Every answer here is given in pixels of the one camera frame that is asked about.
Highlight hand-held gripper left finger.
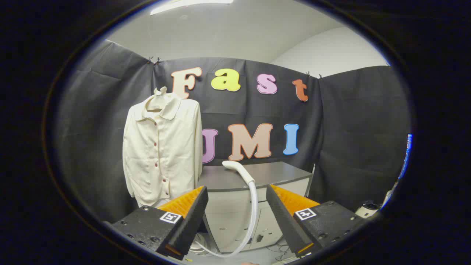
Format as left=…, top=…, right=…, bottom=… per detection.
left=103, top=186, right=209, bottom=261

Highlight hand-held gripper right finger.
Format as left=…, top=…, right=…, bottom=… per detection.
left=266, top=184, right=372, bottom=258

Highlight cream button-up shirt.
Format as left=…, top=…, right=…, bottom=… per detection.
left=123, top=92, right=203, bottom=207

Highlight white clothes hanger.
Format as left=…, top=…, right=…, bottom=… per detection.
left=146, top=86, right=168, bottom=111

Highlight grey top white cabinet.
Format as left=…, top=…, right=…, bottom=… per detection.
left=199, top=161, right=313, bottom=254

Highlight white device with black cap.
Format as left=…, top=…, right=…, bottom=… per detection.
left=355, top=201, right=381, bottom=218

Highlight black backdrop cloth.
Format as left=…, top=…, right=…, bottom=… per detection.
left=55, top=39, right=412, bottom=225

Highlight black floor cables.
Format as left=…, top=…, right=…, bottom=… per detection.
left=267, top=243, right=295, bottom=262

